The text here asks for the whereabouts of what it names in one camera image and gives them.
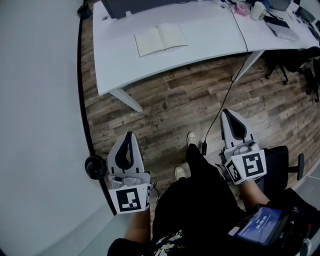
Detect person's right forearm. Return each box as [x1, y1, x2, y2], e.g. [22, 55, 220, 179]
[235, 179, 271, 215]

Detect person's left forearm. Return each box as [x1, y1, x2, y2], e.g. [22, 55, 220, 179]
[123, 208, 153, 245]

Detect grey folder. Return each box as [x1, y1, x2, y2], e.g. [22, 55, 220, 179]
[265, 18, 301, 41]

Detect person's left white shoe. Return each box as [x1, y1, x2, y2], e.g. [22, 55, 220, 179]
[174, 166, 187, 181]

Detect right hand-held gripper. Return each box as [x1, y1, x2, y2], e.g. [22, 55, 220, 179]
[219, 108, 268, 186]

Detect white desk leg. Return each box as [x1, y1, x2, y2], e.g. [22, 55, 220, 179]
[231, 49, 265, 83]
[108, 88, 144, 114]

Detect person's black floral shirt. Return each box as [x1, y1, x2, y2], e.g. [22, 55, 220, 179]
[107, 228, 196, 256]

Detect metal trash bin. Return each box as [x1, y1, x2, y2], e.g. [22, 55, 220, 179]
[84, 154, 108, 181]

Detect black wrist-mounted screen device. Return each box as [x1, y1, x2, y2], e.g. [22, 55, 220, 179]
[228, 202, 315, 248]

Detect dark desk divider panel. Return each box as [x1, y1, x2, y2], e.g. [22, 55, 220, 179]
[100, 0, 181, 20]

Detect person's white shoe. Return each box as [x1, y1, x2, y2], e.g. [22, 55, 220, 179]
[174, 166, 187, 181]
[186, 131, 199, 147]

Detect pink box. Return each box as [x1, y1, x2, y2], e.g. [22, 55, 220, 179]
[234, 4, 248, 16]

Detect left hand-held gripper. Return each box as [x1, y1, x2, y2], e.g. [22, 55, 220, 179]
[107, 131, 153, 216]

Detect notebook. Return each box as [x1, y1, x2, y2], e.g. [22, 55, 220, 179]
[134, 23, 189, 58]

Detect person's right white shoe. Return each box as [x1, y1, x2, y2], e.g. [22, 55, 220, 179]
[186, 131, 199, 147]

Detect black mesh office chair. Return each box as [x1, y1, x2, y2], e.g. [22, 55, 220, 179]
[257, 145, 305, 191]

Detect person's black-clad legs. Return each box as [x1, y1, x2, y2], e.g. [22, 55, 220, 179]
[151, 143, 248, 251]

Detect small black bin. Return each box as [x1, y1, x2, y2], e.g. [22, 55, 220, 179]
[76, 0, 92, 19]

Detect white jug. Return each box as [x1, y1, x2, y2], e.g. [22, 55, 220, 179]
[250, 1, 267, 22]

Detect black cable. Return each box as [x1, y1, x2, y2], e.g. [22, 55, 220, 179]
[205, 0, 250, 143]

